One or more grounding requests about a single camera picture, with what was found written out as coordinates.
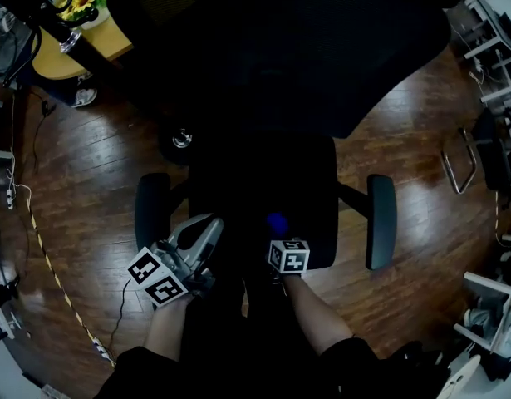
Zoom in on person's right forearm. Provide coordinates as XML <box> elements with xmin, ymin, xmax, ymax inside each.
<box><xmin>282</xmin><ymin>273</ymin><xmax>356</xmax><ymax>357</ymax></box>

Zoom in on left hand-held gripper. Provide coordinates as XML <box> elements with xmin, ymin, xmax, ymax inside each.
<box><xmin>127</xmin><ymin>213</ymin><xmax>224</xmax><ymax>308</ymax></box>

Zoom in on black mesh office chair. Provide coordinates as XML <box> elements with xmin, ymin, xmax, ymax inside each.
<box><xmin>107</xmin><ymin>0</ymin><xmax>453</xmax><ymax>140</ymax></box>

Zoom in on round wooden table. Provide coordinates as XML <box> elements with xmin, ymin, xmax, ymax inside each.
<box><xmin>30</xmin><ymin>12</ymin><xmax>135</xmax><ymax>81</ymax></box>

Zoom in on metal frame chair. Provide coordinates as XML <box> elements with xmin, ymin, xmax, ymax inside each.
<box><xmin>440</xmin><ymin>108</ymin><xmax>511</xmax><ymax>195</ymax></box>

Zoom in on black coat rack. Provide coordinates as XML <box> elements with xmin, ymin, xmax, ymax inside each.
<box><xmin>0</xmin><ymin>0</ymin><xmax>198</xmax><ymax>166</ymax></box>

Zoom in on blue cloth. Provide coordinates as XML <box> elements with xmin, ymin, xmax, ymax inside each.
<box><xmin>266</xmin><ymin>211</ymin><xmax>291</xmax><ymax>237</ymax></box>

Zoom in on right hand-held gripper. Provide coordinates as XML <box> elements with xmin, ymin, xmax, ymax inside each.
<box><xmin>266</xmin><ymin>237</ymin><xmax>312</xmax><ymax>275</ymax></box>

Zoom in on person's left forearm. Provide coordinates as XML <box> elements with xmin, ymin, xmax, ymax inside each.
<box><xmin>143</xmin><ymin>293</ymin><xmax>197</xmax><ymax>363</ymax></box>

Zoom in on person's black clothing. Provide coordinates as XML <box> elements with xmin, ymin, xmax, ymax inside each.
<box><xmin>92</xmin><ymin>259</ymin><xmax>451</xmax><ymax>399</ymax></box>

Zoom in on black cable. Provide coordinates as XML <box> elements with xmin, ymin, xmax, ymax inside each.
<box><xmin>109</xmin><ymin>278</ymin><xmax>134</xmax><ymax>359</ymax></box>

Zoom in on black chair armrest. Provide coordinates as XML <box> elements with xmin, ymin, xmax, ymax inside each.
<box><xmin>337</xmin><ymin>174</ymin><xmax>399</xmax><ymax>271</ymax></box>
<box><xmin>134</xmin><ymin>172</ymin><xmax>174</xmax><ymax>254</ymax></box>

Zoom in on yellow flowers in pot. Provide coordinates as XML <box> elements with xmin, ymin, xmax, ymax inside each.
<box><xmin>57</xmin><ymin>0</ymin><xmax>112</xmax><ymax>31</ymax></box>

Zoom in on white floor cable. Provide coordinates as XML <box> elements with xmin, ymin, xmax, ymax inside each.
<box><xmin>5</xmin><ymin>93</ymin><xmax>34</xmax><ymax>212</ymax></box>

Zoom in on yellow black striped tape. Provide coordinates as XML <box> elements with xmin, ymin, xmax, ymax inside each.
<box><xmin>26</xmin><ymin>199</ymin><xmax>117</xmax><ymax>367</ymax></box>

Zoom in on white cluttered desk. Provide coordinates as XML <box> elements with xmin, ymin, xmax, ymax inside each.
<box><xmin>435</xmin><ymin>272</ymin><xmax>511</xmax><ymax>399</ymax></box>

